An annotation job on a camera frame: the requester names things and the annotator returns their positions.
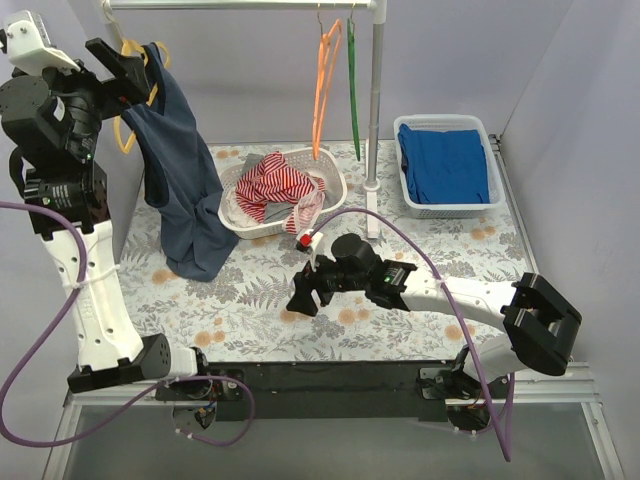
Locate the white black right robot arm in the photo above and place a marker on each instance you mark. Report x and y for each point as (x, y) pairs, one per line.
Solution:
(538, 326)

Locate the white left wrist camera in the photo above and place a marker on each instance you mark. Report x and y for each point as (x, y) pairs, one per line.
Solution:
(25, 41)

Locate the blue folded cloth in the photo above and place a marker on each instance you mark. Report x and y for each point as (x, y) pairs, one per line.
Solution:
(444, 167)

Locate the green clothes hanger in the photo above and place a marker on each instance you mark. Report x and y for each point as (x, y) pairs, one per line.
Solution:
(351, 61)

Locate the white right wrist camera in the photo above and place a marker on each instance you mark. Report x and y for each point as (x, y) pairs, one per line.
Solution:
(311, 244)

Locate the red white striped garment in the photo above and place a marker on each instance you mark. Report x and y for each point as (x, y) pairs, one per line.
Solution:
(272, 180)

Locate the white oval laundry basket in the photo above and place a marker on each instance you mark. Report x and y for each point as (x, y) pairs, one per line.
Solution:
(325, 167)

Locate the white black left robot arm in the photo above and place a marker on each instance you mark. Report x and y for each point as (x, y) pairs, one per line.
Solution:
(67, 205)

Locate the floral table mat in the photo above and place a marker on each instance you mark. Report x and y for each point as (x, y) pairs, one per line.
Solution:
(241, 315)

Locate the grey garment in basket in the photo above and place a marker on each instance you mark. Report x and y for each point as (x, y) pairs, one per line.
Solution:
(273, 211)

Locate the silver clothes rack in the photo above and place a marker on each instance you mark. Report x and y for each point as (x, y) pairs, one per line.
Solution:
(378, 9)

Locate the white rectangular basket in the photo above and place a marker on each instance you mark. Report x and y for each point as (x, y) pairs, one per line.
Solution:
(448, 122)

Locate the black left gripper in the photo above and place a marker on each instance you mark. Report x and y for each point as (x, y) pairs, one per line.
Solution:
(107, 80)

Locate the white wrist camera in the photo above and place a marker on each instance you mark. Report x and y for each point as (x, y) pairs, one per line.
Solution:
(311, 244)
(25, 41)

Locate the orange clothes hanger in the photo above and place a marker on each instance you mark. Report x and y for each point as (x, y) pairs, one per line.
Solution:
(328, 49)

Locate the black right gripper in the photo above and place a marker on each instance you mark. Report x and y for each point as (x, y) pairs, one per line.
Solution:
(314, 282)

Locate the navy blue tank top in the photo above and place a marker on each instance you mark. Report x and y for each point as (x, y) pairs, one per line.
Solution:
(180, 178)

